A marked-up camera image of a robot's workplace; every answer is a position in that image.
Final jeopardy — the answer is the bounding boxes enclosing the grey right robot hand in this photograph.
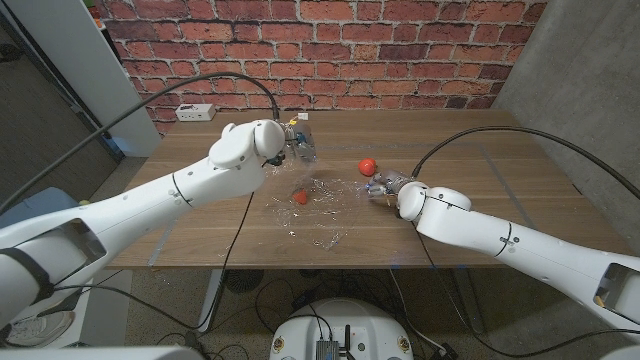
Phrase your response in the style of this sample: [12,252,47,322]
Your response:
[364,168,415,199]

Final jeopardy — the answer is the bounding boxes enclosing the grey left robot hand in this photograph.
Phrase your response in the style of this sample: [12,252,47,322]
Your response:
[284,119,319,164]

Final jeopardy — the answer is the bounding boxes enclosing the clear plastic wrap sheet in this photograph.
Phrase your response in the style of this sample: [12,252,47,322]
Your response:
[259,159,371,251]

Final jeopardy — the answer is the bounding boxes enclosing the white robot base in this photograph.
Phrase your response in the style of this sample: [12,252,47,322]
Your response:
[269,298,415,360]

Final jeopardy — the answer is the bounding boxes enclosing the red brick print backdrop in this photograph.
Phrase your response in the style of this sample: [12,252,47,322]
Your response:
[94,0,549,136]

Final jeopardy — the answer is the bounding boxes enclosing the white power strip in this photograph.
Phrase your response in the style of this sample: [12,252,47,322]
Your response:
[175,103,217,123]

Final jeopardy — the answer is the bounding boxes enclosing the black round floor fan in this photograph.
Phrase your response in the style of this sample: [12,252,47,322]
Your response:
[223,269,265,294]

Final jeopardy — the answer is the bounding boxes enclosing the grey table leg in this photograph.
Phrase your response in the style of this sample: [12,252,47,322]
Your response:
[452,269,486,335]

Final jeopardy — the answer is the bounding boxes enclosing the grey electronics box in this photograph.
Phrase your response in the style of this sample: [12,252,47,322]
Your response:
[314,339,342,360]

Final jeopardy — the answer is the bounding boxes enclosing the white table leg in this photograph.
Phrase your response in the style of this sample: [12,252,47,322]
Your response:
[197,268,226,333]

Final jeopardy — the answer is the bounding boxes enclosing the white partition panel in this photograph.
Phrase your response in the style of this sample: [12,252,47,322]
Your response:
[4,0,162,158]

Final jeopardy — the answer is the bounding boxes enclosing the blue plastic bin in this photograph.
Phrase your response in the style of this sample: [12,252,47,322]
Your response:
[0,187,94,226]

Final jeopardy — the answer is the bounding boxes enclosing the white robot torso edge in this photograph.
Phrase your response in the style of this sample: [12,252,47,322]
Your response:
[0,344,206,360]

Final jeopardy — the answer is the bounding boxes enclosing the white sneaker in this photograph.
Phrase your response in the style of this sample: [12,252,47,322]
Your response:
[4,309,76,348]

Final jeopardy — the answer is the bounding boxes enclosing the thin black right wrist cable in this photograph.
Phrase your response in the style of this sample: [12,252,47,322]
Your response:
[413,227,640,359]

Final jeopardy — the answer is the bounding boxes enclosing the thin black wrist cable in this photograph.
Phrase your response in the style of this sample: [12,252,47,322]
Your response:
[413,227,640,359]
[49,191,257,332]

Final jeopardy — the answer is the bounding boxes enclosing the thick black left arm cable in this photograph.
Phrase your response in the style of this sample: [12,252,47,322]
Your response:
[0,71,281,214]

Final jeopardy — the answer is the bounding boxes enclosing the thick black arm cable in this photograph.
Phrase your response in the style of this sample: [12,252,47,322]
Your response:
[410,124,640,201]
[0,71,281,214]

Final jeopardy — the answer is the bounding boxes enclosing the white floor cable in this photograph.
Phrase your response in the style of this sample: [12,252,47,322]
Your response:
[388,268,449,354]

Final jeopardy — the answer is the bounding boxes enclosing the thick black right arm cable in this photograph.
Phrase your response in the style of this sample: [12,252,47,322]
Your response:
[410,124,640,201]

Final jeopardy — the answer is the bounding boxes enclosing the thin black left wrist cable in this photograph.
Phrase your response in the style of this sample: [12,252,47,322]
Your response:
[49,191,257,332]

